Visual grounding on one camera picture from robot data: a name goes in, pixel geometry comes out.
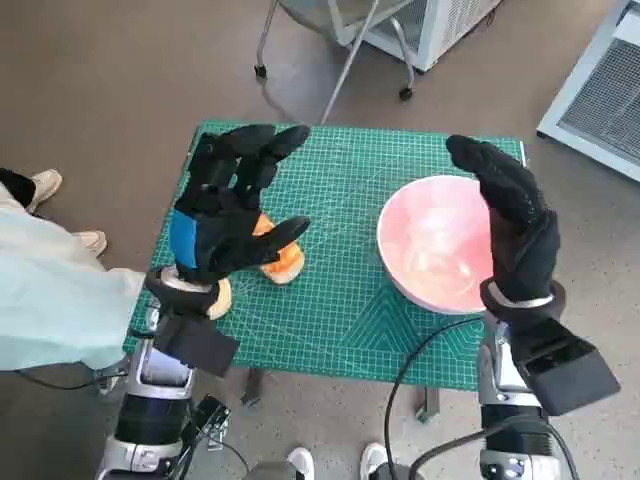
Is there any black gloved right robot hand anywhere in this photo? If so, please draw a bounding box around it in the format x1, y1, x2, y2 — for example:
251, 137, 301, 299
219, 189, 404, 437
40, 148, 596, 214
444, 133, 561, 302

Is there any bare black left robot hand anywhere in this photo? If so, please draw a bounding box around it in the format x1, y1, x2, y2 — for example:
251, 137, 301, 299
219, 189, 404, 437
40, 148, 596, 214
169, 123, 312, 287

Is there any round bread bun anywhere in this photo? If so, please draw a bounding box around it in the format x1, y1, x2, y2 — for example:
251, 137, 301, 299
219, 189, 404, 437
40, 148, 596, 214
207, 277, 234, 321

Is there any rectangular toasted bread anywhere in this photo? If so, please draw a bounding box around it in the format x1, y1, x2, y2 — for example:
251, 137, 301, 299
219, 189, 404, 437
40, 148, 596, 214
252, 213, 306, 286

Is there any pink bowl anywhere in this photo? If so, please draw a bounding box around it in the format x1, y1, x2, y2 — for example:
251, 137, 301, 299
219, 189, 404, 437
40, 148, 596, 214
377, 174, 501, 315

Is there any green cutting mat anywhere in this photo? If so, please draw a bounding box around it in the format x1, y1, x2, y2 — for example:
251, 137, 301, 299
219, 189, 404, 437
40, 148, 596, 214
122, 118, 526, 391

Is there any pale blue grille cabinet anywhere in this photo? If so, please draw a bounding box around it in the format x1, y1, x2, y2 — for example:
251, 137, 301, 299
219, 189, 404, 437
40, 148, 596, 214
536, 0, 640, 184

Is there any dark metal table leg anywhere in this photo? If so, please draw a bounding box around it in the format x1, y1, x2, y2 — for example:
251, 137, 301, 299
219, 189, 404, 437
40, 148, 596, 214
241, 368, 266, 406
414, 384, 441, 424

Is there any person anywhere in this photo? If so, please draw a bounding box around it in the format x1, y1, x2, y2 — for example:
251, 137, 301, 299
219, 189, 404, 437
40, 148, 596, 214
0, 167, 146, 374

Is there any grey wheeled chair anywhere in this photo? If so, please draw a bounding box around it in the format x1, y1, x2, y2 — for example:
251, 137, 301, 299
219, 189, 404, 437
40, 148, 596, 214
253, 0, 416, 126

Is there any white louvered cabinet unit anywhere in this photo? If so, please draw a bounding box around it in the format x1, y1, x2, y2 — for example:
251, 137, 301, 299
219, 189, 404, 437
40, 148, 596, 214
327, 0, 504, 74

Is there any white shoe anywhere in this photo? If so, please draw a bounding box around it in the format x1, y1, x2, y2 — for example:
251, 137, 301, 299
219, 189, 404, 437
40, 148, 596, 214
286, 446, 316, 480
359, 442, 389, 480

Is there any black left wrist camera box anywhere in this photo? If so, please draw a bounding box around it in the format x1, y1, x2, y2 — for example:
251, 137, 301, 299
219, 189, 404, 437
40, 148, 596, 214
159, 314, 239, 376

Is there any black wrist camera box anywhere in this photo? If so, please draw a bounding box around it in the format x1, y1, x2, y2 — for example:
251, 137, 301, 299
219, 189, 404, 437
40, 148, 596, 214
159, 314, 239, 376
512, 317, 621, 416

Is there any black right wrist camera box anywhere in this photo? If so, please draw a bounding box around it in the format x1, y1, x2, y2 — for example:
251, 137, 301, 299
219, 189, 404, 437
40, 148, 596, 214
512, 317, 621, 416

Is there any black metal bracket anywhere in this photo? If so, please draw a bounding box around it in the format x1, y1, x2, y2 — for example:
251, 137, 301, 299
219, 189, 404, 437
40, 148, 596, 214
192, 394, 232, 449

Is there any thick black cable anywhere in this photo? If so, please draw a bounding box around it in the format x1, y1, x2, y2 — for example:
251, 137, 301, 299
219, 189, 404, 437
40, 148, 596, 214
409, 417, 581, 480

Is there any thin black cable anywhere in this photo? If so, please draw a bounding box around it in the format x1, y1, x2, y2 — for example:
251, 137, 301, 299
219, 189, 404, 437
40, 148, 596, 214
383, 317, 489, 480

